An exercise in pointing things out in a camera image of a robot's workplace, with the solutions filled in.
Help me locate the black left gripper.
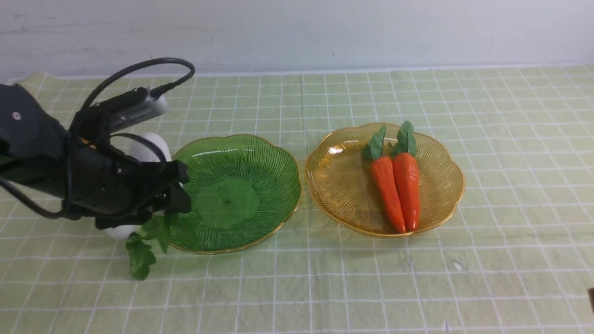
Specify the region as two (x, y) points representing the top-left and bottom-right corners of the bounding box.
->
(62, 139), (191, 230)

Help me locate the orange toy carrot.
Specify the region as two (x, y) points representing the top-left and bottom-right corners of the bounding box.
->
(388, 121), (421, 232)
(362, 125), (407, 233)

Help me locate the white toy radish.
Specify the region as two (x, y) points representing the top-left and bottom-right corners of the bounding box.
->
(103, 213), (204, 281)
(127, 133), (172, 162)

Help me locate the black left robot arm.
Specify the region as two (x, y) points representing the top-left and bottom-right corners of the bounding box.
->
(1, 84), (191, 230)

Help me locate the green plastic plate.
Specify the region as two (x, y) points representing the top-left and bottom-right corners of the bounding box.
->
(168, 135), (302, 255)

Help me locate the amber plastic plate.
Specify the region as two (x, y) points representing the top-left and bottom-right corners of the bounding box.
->
(304, 122), (466, 238)

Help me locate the green checkered tablecloth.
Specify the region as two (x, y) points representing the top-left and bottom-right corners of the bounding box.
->
(0, 65), (594, 334)

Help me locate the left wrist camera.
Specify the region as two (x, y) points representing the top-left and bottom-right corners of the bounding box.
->
(77, 87), (169, 141)

